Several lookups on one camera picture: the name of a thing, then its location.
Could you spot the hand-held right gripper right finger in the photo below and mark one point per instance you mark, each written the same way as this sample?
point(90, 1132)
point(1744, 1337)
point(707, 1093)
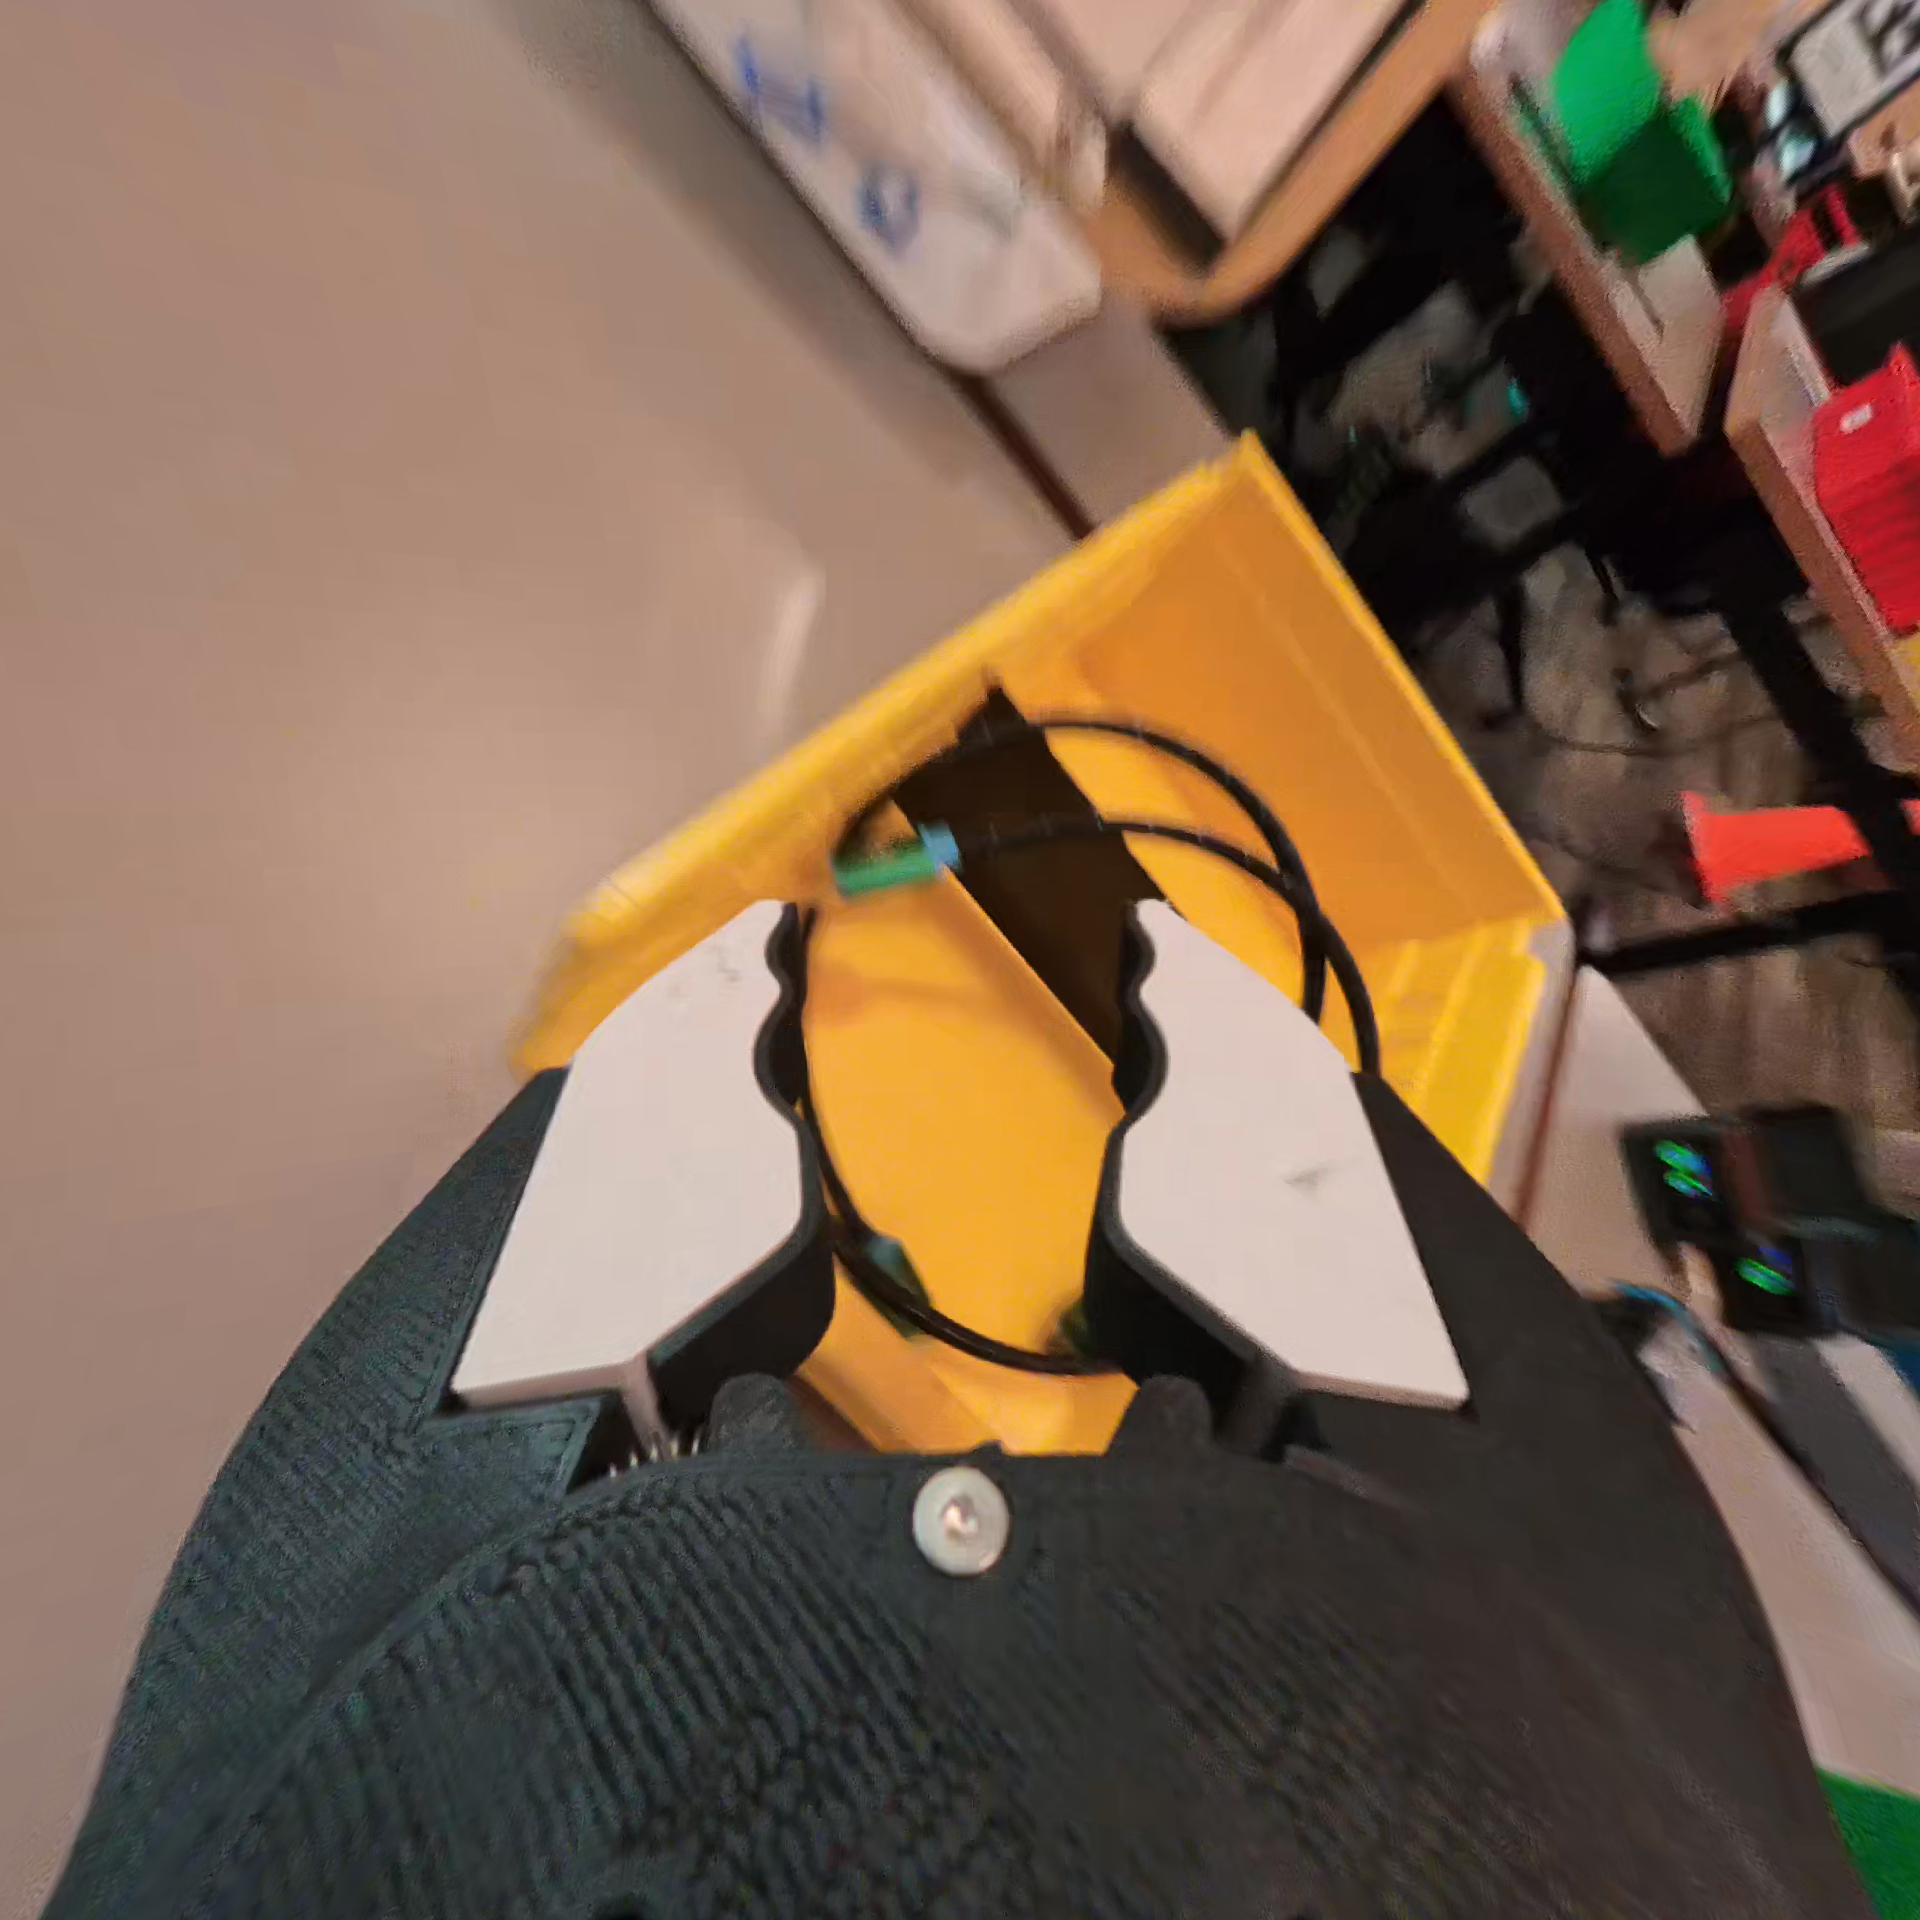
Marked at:
point(1277, 1156)

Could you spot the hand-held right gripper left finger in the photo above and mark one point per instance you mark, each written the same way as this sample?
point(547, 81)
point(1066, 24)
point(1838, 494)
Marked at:
point(646, 1156)

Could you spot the green usb plug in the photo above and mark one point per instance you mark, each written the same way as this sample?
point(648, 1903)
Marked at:
point(885, 866)

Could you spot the yellow plastic bin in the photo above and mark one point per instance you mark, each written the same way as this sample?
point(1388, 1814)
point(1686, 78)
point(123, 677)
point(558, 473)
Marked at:
point(1245, 676)

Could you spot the black battery charger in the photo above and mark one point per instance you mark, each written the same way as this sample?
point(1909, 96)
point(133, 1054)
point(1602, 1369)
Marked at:
point(1815, 1230)
point(1688, 1177)

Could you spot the orange plastic cone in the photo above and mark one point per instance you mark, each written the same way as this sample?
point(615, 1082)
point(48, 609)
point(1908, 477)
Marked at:
point(1770, 845)

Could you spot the red storage bin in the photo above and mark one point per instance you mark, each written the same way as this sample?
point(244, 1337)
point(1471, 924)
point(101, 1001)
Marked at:
point(1875, 494)

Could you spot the wooden shelf rack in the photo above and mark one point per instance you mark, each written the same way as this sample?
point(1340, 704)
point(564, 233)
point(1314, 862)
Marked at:
point(1666, 345)

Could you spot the green plastic box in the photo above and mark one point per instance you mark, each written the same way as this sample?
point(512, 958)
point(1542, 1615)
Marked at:
point(1875, 1852)

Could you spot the green storage bin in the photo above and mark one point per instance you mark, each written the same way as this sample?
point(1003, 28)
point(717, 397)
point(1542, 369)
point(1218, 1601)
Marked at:
point(1635, 135)

